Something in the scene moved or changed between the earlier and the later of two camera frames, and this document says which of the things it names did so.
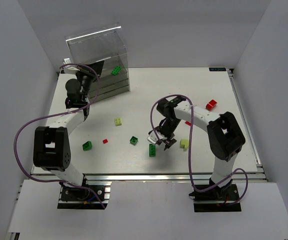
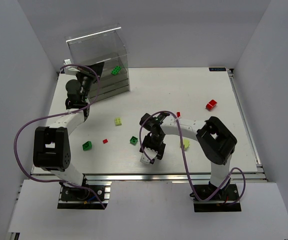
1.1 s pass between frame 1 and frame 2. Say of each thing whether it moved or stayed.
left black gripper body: stayed
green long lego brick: stayed
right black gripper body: moved
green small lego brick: stayed
